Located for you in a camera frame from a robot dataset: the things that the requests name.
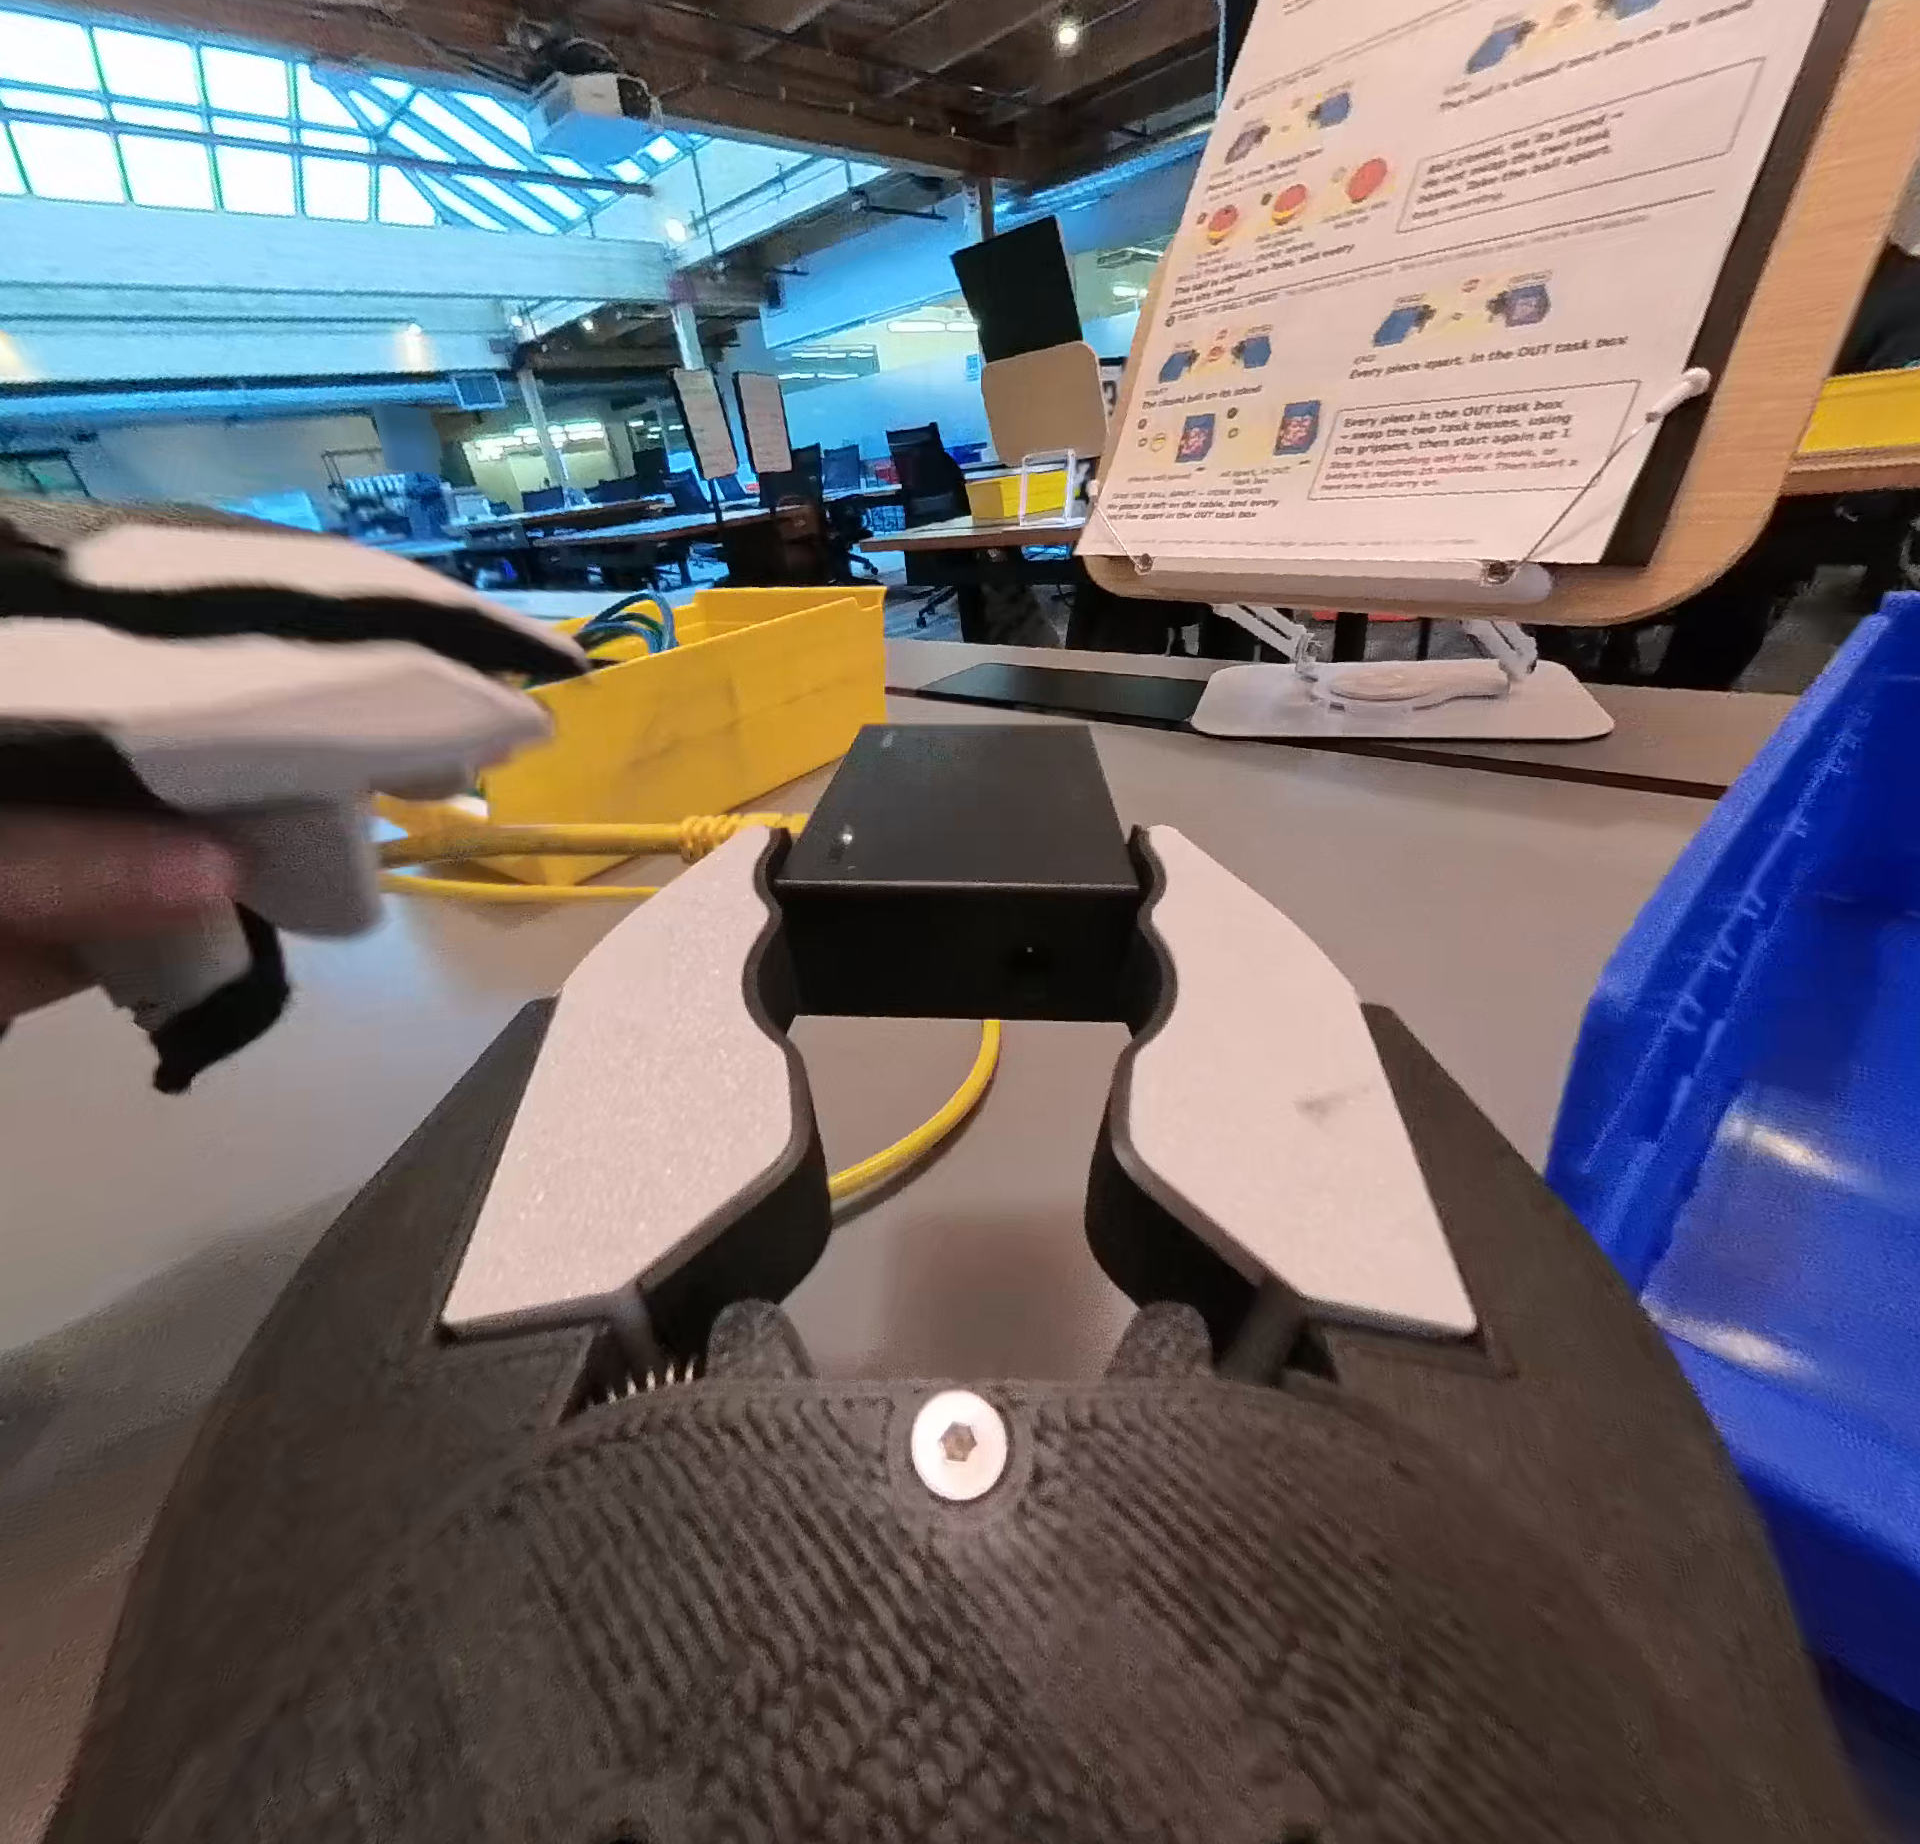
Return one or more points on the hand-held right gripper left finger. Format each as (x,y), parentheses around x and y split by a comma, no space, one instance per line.
(631,1109)

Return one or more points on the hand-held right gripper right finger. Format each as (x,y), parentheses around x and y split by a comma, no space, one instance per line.
(1292,1109)

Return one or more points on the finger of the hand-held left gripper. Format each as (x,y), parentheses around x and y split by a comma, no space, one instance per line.
(270,711)
(270,570)

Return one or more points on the small yellow plastic bin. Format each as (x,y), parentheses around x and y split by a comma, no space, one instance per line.
(674,766)

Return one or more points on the black network switch box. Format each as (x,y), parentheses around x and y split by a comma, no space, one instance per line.
(960,826)

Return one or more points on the person's left hand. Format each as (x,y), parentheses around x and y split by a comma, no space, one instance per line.
(90,916)

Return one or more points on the background instruction sheet board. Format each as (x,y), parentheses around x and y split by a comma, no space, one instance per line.
(759,423)
(703,423)

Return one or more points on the black flat desk mat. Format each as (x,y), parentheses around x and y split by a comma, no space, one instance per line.
(1049,694)

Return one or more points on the blue plastic bin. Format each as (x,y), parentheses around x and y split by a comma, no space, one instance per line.
(1770,975)

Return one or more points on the white ceiling projector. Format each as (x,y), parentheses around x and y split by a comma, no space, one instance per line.
(591,97)

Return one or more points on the black office chair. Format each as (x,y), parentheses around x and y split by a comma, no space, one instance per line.
(929,472)

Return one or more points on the background yellow box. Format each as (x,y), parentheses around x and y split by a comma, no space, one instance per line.
(997,493)

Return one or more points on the background wooden document stand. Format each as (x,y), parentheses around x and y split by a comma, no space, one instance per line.
(1047,404)

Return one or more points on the black background monitor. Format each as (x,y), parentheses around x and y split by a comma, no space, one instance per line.
(1019,292)

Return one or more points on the printed instruction sheet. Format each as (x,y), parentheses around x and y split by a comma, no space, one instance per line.
(1499,298)

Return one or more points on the instruction sheet on stand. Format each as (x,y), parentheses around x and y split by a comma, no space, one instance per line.
(1800,419)

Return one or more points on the yellow bin behind stand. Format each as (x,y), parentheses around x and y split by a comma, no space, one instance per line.
(1860,414)

